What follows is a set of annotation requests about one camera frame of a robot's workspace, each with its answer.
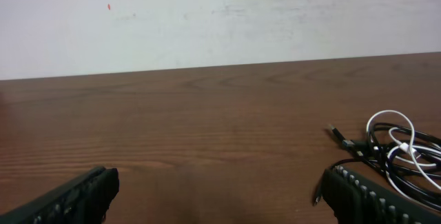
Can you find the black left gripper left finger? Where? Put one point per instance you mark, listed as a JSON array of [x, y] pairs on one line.
[[85, 199]]

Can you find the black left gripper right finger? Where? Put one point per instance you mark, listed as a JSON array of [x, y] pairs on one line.
[[357, 200]]

